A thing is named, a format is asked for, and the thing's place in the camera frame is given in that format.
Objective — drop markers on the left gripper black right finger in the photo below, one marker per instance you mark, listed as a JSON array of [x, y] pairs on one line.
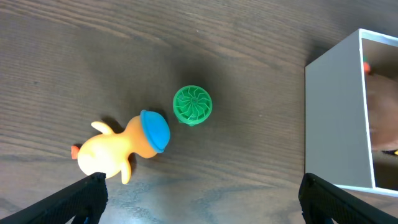
[[323, 203]]

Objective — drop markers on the orange duck toy blue cap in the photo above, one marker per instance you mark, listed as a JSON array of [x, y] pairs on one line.
[[146, 135]]

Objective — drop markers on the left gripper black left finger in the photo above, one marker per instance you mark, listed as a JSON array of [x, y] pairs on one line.
[[82, 202]]

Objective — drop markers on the brown plush bear toy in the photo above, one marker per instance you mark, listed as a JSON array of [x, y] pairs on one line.
[[381, 95]]

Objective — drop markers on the white cardboard box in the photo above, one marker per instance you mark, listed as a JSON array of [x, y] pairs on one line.
[[337, 136]]

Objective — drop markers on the yellow grey toy truck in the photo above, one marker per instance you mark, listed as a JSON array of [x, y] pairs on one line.
[[391, 152]]

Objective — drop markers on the green ribbed round toy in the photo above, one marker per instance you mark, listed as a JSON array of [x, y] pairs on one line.
[[192, 105]]

